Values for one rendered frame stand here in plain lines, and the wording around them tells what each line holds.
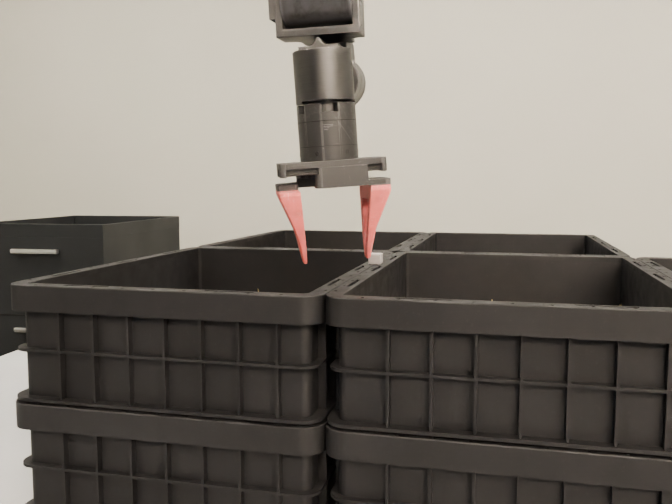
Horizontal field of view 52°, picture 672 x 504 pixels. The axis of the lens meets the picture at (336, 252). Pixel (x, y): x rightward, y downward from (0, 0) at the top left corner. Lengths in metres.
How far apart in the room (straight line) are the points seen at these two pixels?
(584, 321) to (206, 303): 0.30
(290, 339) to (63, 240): 1.77
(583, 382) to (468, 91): 3.54
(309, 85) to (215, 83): 3.64
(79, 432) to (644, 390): 0.47
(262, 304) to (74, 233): 1.74
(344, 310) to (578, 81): 3.61
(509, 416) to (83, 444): 0.38
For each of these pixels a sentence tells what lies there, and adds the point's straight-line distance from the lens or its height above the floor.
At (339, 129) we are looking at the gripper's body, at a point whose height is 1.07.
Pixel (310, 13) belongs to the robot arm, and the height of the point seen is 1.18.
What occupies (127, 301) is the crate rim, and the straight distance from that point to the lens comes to 0.63.
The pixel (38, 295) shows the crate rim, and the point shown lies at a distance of 0.67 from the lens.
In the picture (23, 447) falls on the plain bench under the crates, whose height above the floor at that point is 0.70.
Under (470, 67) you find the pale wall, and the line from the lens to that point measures 4.07.
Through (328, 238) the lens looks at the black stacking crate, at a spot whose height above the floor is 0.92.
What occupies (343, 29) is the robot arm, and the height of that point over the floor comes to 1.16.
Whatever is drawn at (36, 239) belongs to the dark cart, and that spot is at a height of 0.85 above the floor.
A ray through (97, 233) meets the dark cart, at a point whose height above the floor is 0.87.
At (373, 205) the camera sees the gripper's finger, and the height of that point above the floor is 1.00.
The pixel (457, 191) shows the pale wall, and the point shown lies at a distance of 4.01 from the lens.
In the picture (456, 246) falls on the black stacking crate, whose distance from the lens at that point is 1.32.
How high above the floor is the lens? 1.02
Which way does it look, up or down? 5 degrees down
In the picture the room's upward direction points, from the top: straight up
